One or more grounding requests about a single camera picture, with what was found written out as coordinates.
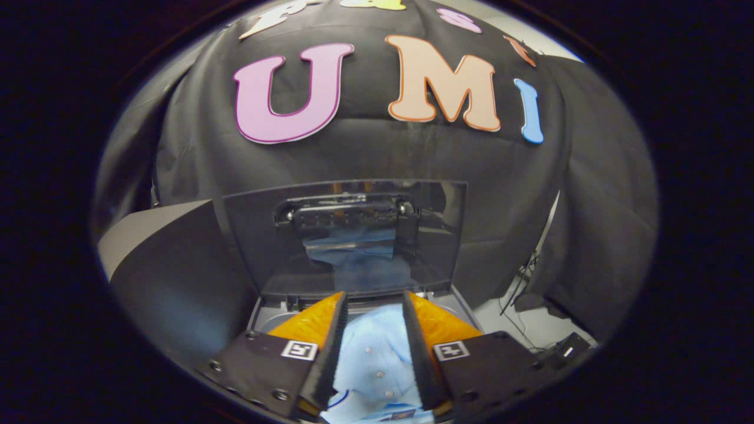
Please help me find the grey cabinet with beige door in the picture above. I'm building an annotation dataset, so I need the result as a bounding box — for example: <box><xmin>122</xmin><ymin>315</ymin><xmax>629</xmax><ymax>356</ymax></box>
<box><xmin>97</xmin><ymin>199</ymin><xmax>261</xmax><ymax>377</ymax></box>

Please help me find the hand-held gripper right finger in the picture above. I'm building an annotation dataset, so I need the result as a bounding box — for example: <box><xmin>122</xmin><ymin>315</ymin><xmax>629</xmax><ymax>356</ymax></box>
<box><xmin>402</xmin><ymin>290</ymin><xmax>566</xmax><ymax>420</ymax></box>

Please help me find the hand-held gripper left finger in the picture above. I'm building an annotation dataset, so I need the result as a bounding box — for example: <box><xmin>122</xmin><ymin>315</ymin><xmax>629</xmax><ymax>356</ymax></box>
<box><xmin>197</xmin><ymin>290</ymin><xmax>349</xmax><ymax>420</ymax></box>

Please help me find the black cables and stand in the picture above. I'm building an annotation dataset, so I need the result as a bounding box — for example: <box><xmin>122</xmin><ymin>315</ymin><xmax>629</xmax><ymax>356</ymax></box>
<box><xmin>500</xmin><ymin>191</ymin><xmax>561</xmax><ymax>354</ymax></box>

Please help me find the black device on floor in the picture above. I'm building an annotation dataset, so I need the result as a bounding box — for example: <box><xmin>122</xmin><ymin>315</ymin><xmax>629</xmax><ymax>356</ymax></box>
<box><xmin>539</xmin><ymin>332</ymin><xmax>593</xmax><ymax>370</ymax></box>

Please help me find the black backdrop cloth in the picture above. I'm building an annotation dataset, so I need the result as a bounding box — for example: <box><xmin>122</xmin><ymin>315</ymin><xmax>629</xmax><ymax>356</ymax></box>
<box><xmin>94</xmin><ymin>0</ymin><xmax>659</xmax><ymax>342</ymax></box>

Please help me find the light blue buttoned shirt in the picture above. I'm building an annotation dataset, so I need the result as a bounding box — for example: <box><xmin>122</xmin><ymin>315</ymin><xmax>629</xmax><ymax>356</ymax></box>
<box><xmin>321</xmin><ymin>303</ymin><xmax>436</xmax><ymax>424</ymax></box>

